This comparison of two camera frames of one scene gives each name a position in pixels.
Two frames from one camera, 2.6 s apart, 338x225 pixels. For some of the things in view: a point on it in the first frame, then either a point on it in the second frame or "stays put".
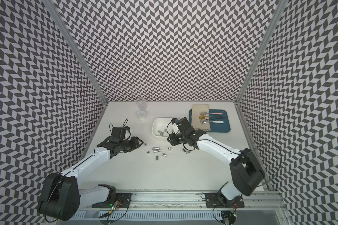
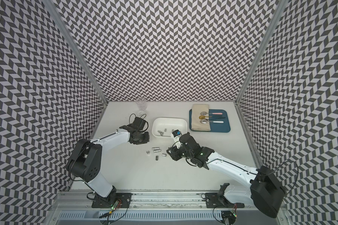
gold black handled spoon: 202,117 stays put
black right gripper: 172,141 -> 174,154
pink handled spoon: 205,113 stays put
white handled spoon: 204,121 stays put
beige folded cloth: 196,109 stays put
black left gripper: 134,140 -> 147,139
